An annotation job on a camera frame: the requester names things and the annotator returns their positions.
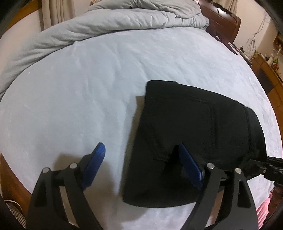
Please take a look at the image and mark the black pants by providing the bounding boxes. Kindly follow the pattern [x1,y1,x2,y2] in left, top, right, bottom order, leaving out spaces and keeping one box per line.
[122,80,267,208]

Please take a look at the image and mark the pink striped clothing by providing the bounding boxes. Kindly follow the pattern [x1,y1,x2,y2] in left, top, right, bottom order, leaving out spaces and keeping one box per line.
[257,192,277,229]

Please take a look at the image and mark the white basket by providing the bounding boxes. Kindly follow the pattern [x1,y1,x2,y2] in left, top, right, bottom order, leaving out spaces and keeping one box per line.
[4,200,26,228]

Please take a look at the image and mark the light blue bed sheet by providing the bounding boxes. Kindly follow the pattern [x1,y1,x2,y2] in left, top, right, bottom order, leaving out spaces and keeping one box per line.
[1,27,282,229]

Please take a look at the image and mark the dark wooden headboard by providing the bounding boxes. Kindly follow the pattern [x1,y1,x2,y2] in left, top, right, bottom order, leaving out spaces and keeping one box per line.
[195,0,241,43]

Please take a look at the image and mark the grey duvet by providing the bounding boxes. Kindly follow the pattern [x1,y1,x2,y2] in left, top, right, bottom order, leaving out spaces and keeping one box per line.
[1,1,210,96]

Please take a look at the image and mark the beige curtain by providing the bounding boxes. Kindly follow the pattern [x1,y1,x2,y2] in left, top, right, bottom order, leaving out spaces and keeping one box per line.
[41,0,75,30]

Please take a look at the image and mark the wooden bed frame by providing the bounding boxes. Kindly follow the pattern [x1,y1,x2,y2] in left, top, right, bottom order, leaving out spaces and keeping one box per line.
[1,153,31,218]

